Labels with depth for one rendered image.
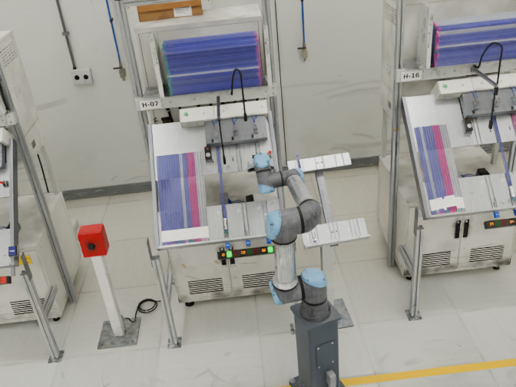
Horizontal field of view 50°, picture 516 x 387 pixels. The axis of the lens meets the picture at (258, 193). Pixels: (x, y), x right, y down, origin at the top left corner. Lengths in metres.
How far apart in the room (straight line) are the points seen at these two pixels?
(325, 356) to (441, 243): 1.20
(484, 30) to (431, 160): 0.74
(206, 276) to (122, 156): 1.81
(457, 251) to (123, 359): 2.15
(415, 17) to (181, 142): 1.47
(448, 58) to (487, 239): 1.18
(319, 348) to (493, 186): 1.31
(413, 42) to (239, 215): 1.39
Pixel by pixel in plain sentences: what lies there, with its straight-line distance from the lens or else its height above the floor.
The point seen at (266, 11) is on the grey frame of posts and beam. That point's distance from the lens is 3.04.
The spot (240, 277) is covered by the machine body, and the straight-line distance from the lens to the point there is 3.53.
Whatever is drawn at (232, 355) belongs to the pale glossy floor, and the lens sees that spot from 3.35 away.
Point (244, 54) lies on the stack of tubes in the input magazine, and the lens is 3.02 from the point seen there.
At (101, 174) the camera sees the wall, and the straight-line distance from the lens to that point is 5.08.
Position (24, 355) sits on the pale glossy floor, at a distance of 3.77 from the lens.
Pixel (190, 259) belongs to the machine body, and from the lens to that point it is 3.44.
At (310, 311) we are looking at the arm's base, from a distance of 2.68.
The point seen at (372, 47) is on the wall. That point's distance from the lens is 4.74.
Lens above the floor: 2.41
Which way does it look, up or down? 30 degrees down
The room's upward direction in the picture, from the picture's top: 6 degrees counter-clockwise
